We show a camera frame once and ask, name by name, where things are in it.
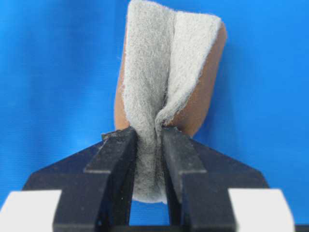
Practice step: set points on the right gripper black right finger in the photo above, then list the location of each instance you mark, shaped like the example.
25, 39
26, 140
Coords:
197, 182

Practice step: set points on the orange and white sponge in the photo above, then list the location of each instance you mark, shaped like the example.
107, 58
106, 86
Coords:
168, 70

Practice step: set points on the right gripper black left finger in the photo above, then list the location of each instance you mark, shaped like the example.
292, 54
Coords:
96, 184

